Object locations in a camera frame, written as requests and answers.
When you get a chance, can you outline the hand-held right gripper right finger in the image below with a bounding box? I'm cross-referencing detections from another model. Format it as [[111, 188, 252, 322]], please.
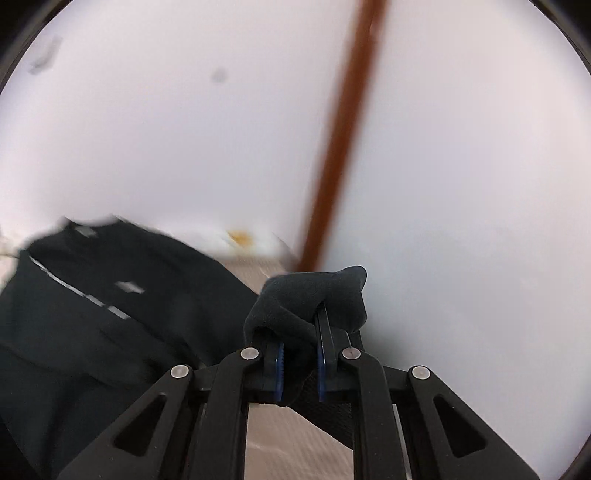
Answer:
[[314, 305, 541, 480]]

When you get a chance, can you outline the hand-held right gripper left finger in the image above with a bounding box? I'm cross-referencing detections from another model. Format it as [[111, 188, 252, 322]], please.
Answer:
[[55, 342, 285, 480]]

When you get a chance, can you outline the black garment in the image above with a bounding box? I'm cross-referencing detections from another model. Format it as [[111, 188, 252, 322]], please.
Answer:
[[0, 215, 369, 480]]

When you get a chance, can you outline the striped beige mattress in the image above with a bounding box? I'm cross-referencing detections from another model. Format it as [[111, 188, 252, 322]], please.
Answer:
[[0, 224, 358, 480]]

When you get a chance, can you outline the rolled white patterned mat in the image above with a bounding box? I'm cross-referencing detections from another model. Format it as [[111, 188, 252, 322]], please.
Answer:
[[154, 224, 293, 260]]

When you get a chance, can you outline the brown wooden door frame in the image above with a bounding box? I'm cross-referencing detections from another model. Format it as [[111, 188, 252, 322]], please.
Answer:
[[295, 0, 389, 274]]

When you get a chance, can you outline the white wall switch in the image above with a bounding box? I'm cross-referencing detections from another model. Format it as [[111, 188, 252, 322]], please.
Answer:
[[27, 34, 64, 75]]

